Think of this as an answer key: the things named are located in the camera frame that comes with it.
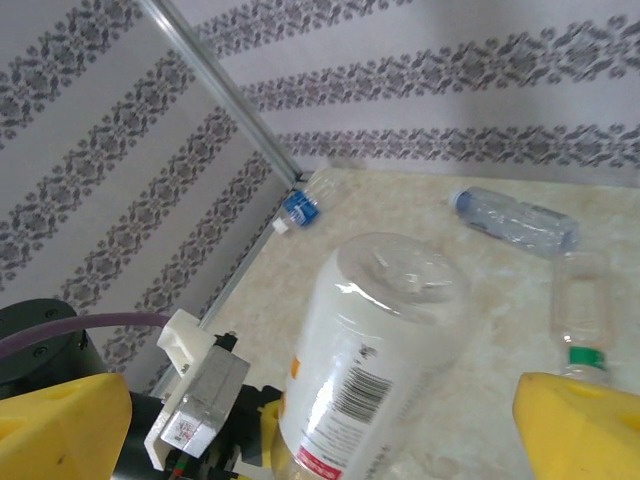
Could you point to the white label orange V bottle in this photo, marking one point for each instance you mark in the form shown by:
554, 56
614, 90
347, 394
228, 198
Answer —
360, 350

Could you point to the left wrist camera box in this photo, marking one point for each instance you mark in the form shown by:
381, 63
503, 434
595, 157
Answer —
210, 395

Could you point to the short blue label bottle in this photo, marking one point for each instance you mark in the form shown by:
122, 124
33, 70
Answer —
302, 207

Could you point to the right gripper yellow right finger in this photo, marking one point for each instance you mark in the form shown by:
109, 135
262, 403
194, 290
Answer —
585, 435

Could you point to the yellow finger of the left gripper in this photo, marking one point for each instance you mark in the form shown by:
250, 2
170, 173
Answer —
272, 425

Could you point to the aluminium frame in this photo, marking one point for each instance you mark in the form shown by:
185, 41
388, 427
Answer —
225, 92

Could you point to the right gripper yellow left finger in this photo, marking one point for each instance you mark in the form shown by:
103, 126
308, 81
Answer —
60, 435

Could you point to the clear bluish ribbed bottle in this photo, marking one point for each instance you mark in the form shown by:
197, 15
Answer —
515, 220

